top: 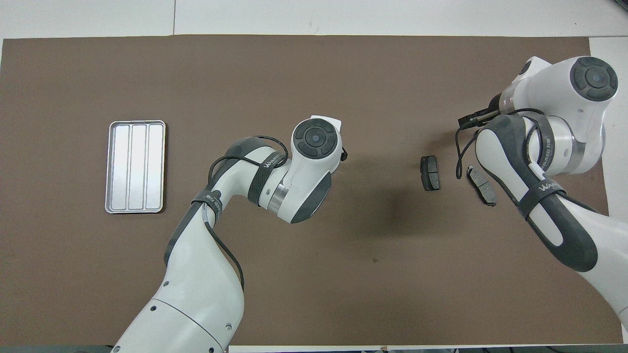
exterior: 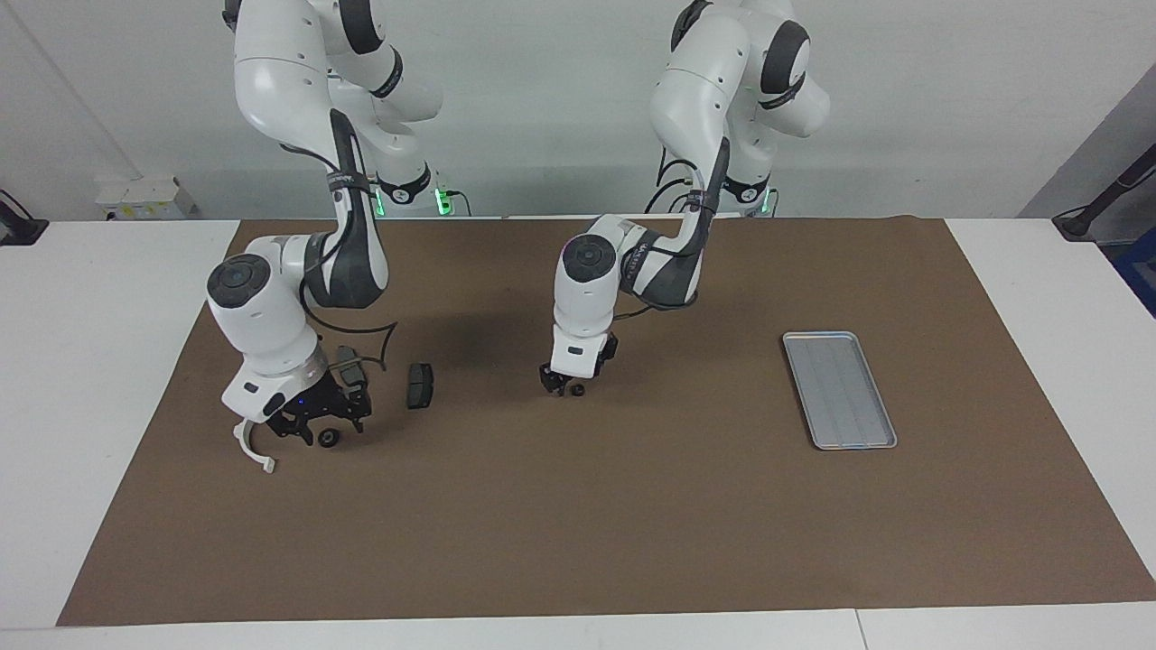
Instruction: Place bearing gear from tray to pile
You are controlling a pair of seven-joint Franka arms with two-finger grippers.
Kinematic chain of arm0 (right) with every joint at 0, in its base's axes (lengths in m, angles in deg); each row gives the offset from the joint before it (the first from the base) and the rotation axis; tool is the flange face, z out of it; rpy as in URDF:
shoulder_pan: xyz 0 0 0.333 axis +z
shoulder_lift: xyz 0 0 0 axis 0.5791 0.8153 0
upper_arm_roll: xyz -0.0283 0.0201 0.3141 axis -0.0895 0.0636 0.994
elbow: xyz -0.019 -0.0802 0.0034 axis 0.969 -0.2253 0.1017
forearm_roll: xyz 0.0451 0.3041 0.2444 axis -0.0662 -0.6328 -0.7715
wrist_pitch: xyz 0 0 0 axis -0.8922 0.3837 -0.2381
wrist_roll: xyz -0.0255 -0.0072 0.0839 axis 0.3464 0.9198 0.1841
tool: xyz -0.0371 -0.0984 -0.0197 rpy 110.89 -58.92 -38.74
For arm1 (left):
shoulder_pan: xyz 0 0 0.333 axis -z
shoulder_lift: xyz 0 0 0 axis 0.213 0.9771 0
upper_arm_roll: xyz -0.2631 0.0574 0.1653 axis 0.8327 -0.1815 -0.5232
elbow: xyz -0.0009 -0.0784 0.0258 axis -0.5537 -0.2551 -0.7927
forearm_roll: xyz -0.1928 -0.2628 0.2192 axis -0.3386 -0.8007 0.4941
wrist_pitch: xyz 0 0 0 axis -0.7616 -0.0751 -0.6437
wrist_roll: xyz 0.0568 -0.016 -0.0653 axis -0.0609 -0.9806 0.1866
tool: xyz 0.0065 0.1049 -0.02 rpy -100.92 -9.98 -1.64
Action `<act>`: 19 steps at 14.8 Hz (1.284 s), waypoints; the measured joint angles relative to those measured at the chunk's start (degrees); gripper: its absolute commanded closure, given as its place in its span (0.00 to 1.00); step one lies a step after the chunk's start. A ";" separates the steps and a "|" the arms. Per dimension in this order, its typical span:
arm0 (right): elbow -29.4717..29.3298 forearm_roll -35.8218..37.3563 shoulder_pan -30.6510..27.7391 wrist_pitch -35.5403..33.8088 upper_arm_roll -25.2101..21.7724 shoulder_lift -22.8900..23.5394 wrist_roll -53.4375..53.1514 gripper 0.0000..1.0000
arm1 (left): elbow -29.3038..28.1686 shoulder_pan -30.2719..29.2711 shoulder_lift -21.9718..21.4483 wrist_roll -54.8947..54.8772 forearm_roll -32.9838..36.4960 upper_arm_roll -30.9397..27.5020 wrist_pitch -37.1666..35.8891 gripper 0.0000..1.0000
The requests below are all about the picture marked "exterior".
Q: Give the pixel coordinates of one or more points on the black stand with pole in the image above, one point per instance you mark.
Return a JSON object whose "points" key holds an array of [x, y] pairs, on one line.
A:
{"points": [[1079, 221]]}

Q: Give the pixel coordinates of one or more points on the dark curved brake pad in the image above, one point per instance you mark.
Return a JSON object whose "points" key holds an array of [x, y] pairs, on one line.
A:
{"points": [[349, 355]]}

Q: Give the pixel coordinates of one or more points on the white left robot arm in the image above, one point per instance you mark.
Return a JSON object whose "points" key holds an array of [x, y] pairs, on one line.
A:
{"points": [[704, 81]]}

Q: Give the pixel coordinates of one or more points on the blue box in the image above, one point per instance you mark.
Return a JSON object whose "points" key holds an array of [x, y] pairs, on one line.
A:
{"points": [[1140, 271]]}

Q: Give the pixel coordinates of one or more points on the large black bearing gear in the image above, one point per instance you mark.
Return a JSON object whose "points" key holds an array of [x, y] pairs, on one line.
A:
{"points": [[329, 438]]}

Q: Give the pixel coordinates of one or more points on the black stand foot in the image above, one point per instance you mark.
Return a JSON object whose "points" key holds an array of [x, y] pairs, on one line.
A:
{"points": [[18, 230]]}

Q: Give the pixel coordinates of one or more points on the dark rectangular brake pad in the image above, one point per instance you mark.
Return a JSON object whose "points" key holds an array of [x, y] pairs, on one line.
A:
{"points": [[420, 385]]}

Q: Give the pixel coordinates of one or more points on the brown table mat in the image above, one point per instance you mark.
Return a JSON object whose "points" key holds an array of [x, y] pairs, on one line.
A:
{"points": [[578, 506]]}

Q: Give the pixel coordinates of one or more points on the white power strip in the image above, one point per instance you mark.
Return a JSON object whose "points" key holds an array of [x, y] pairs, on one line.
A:
{"points": [[144, 197]]}

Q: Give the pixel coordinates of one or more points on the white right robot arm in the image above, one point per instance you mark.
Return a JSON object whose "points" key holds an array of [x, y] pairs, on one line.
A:
{"points": [[271, 90]]}

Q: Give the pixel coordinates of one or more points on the silver metal tray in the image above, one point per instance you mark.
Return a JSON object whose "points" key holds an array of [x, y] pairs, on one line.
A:
{"points": [[849, 415]]}

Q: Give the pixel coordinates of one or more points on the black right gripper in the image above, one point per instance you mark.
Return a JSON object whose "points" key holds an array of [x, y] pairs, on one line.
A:
{"points": [[325, 402]]}

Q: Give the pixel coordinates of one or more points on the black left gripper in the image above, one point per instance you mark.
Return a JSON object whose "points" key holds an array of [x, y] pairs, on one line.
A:
{"points": [[607, 357]]}

